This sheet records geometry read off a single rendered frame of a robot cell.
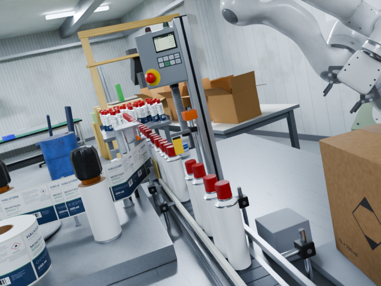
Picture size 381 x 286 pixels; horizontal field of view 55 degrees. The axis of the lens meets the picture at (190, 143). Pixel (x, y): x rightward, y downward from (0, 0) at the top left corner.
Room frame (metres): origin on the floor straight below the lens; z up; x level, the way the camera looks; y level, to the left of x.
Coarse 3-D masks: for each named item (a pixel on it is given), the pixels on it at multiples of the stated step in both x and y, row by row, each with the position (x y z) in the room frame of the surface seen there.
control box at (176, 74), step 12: (144, 36) 1.32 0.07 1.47; (144, 48) 1.32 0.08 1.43; (180, 48) 1.27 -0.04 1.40; (144, 60) 1.32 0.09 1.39; (156, 60) 1.31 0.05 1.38; (144, 72) 1.33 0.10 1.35; (156, 72) 1.31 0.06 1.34; (168, 72) 1.30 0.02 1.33; (180, 72) 1.28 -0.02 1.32; (156, 84) 1.31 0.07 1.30; (168, 84) 1.31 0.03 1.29
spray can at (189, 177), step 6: (186, 162) 0.97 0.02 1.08; (192, 162) 0.97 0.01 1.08; (186, 168) 0.98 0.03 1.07; (192, 174) 0.97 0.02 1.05; (186, 180) 0.97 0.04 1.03; (192, 180) 0.96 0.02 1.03; (192, 186) 0.96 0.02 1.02; (192, 192) 0.96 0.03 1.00; (192, 198) 0.96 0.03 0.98; (192, 204) 0.97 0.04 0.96; (198, 210) 0.96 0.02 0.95; (198, 216) 0.96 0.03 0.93; (198, 222) 0.96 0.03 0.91
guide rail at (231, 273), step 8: (168, 192) 1.25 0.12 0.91; (176, 200) 1.15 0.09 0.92; (184, 208) 1.07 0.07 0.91; (184, 216) 1.05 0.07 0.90; (192, 224) 0.95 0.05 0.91; (200, 232) 0.88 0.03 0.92; (208, 240) 0.83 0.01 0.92; (208, 248) 0.82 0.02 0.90; (216, 248) 0.78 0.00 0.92; (216, 256) 0.76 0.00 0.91; (224, 264) 0.71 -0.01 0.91; (232, 272) 0.67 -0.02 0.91; (232, 280) 0.67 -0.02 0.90; (240, 280) 0.64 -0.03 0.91
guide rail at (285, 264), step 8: (248, 232) 0.73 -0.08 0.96; (256, 240) 0.70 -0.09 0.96; (264, 248) 0.66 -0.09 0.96; (272, 248) 0.65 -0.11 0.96; (272, 256) 0.63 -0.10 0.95; (280, 256) 0.61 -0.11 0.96; (280, 264) 0.60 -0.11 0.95; (288, 264) 0.58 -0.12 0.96; (288, 272) 0.58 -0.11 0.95; (296, 272) 0.55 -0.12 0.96; (296, 280) 0.55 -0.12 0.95; (304, 280) 0.53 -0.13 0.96
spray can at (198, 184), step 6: (192, 168) 0.92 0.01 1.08; (198, 168) 0.91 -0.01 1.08; (204, 168) 0.92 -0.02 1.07; (198, 174) 0.91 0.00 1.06; (204, 174) 0.92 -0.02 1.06; (198, 180) 0.91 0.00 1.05; (198, 186) 0.91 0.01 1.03; (204, 186) 0.90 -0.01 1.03; (198, 192) 0.91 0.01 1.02; (204, 192) 0.90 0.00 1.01; (198, 198) 0.91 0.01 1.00; (198, 204) 0.92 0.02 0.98; (204, 204) 0.90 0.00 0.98; (204, 210) 0.91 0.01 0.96; (204, 216) 0.91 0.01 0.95; (204, 222) 0.91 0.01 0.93; (204, 228) 0.92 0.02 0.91; (210, 228) 0.90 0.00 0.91; (210, 234) 0.91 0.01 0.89
